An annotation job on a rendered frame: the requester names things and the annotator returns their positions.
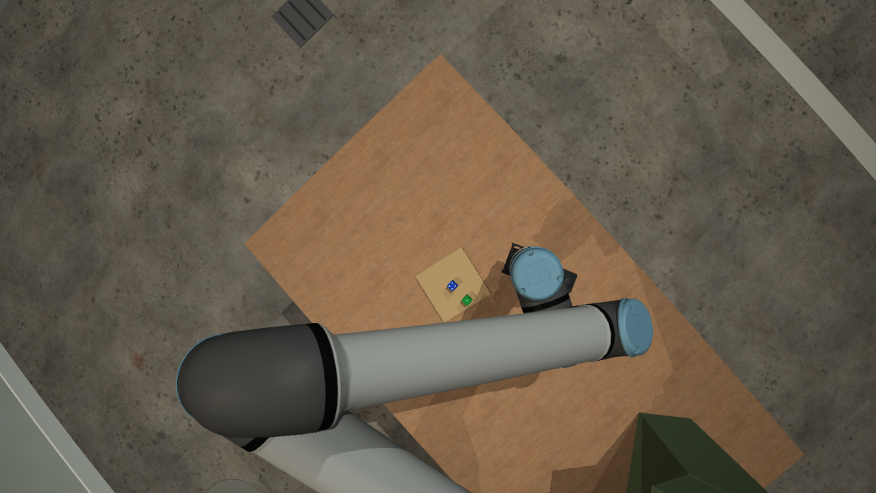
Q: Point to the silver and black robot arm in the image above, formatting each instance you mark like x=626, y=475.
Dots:
x=281, y=382

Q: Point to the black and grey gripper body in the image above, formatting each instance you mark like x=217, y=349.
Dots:
x=511, y=253

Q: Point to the tan square mat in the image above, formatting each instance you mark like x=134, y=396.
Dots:
x=457, y=267

